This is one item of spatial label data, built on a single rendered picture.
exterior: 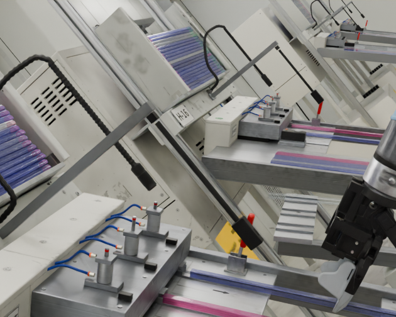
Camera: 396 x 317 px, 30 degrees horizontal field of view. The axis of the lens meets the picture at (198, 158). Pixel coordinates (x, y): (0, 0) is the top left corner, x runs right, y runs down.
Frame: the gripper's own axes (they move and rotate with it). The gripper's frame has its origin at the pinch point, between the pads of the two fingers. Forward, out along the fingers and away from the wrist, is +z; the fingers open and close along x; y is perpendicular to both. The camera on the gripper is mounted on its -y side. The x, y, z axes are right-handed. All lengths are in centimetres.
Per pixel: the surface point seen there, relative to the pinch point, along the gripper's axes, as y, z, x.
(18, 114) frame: 67, -2, -11
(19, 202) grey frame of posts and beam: 55, 6, 6
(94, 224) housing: 41.4, 3.3, 5.9
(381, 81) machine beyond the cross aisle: -16, 39, -585
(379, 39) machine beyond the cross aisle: 1, 5, -585
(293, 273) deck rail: 8.6, 2.2, -7.9
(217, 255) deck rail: 22.0, 5.3, -8.1
